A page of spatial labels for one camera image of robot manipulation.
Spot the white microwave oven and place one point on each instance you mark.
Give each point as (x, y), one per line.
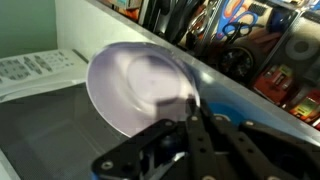
(43, 133)

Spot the lavender plate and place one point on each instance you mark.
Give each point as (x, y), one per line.
(140, 86)

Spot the black tape roll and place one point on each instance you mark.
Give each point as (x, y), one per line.
(236, 65)

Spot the grey round disc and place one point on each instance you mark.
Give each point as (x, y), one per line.
(301, 46)

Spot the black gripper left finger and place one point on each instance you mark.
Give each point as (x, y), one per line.
(173, 146)

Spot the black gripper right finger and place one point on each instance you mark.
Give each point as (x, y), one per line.
(260, 153)

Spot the blue and orange scissors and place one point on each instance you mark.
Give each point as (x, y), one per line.
(233, 10)

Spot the yellow and red packet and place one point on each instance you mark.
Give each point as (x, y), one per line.
(306, 106)

